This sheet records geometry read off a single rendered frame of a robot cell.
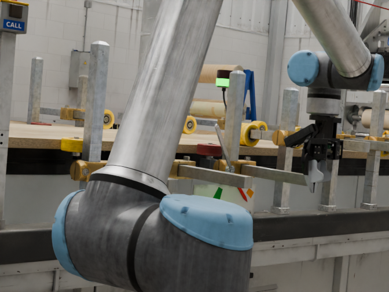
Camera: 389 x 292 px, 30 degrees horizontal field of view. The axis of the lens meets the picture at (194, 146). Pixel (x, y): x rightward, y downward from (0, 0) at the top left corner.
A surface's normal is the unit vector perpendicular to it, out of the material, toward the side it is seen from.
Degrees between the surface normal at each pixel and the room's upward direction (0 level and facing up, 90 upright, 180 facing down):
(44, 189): 90
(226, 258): 90
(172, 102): 79
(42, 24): 90
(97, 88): 90
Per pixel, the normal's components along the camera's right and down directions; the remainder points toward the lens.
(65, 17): 0.69, 0.10
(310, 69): -0.59, -0.02
